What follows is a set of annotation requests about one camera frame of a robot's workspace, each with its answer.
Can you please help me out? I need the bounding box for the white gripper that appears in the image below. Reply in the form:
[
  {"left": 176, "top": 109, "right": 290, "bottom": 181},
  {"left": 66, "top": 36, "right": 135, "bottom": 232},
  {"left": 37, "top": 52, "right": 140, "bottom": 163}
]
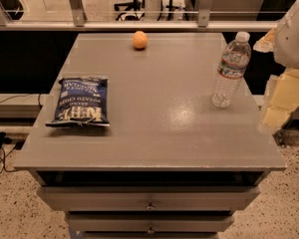
[{"left": 253, "top": 0, "right": 299, "bottom": 133}]

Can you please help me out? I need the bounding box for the clear plastic water bottle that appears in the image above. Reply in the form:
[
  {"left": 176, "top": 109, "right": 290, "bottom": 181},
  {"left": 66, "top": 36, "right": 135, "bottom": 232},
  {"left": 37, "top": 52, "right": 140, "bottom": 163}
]
[{"left": 211, "top": 32, "right": 251, "bottom": 109}]

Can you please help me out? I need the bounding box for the orange fruit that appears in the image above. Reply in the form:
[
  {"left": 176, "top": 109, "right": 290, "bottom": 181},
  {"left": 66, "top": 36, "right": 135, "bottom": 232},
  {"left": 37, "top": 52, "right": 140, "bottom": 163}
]
[{"left": 133, "top": 31, "right": 148, "bottom": 49}]

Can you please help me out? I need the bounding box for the grey drawer cabinet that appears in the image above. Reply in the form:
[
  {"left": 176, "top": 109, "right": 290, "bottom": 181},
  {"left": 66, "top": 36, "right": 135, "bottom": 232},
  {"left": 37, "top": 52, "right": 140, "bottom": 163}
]
[{"left": 15, "top": 33, "right": 285, "bottom": 239}]

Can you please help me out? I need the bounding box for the upper drawer knob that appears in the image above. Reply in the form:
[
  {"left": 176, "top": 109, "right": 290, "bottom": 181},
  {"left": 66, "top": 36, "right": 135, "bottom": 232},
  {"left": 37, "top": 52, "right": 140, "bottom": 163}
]
[{"left": 146, "top": 201, "right": 155, "bottom": 211}]

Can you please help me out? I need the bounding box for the drawer knob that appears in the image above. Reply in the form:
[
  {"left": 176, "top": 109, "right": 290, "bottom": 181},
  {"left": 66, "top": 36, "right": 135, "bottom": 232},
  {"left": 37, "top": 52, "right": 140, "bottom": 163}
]
[
  {"left": 147, "top": 227, "right": 155, "bottom": 234},
  {"left": 146, "top": 201, "right": 155, "bottom": 211}
]

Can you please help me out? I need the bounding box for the blue potato chips bag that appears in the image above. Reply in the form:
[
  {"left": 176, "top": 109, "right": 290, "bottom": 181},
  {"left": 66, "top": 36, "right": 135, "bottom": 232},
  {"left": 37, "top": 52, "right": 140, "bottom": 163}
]
[{"left": 46, "top": 77, "right": 110, "bottom": 127}]

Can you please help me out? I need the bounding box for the lower drawer knob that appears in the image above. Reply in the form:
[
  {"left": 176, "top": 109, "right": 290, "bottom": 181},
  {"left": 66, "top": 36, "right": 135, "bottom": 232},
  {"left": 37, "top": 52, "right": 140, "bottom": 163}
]
[{"left": 147, "top": 227, "right": 155, "bottom": 234}]

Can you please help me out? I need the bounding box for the metal railing frame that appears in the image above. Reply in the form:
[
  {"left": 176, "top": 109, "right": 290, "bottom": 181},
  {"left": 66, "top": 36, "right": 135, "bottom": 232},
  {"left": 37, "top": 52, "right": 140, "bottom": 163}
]
[{"left": 0, "top": 0, "right": 278, "bottom": 32}]

